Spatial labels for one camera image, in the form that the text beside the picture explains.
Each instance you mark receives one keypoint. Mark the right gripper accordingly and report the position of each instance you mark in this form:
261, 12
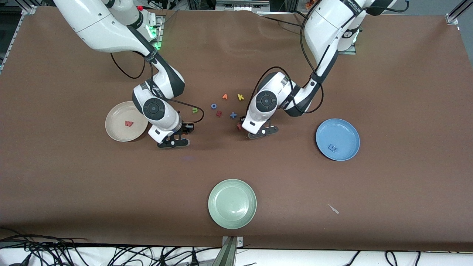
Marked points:
187, 128

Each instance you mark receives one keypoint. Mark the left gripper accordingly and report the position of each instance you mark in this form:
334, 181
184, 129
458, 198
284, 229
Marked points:
242, 120

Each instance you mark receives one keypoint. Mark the pink foam letter w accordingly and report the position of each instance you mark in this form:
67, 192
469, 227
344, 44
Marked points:
128, 123

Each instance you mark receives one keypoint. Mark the blue foam letter m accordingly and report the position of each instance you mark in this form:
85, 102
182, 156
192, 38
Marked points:
333, 149

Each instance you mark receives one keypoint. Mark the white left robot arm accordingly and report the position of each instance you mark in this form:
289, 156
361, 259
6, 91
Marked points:
325, 26

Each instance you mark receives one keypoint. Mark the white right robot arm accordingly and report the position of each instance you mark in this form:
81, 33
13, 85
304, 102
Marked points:
96, 29

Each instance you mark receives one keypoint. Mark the beige plate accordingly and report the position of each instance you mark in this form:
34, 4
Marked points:
118, 129

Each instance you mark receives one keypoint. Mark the green plate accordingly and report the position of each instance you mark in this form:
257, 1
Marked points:
232, 204

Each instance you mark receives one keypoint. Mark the blue plate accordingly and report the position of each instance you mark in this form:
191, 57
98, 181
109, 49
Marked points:
343, 135

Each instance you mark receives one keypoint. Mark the gray power strip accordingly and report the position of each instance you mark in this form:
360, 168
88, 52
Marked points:
240, 5

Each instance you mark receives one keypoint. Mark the white paper scrap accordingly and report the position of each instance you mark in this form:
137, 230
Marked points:
334, 210

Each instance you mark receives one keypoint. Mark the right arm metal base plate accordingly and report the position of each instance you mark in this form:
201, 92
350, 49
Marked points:
159, 37

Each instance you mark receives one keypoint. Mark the aluminium profile post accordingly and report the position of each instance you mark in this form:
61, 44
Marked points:
231, 251

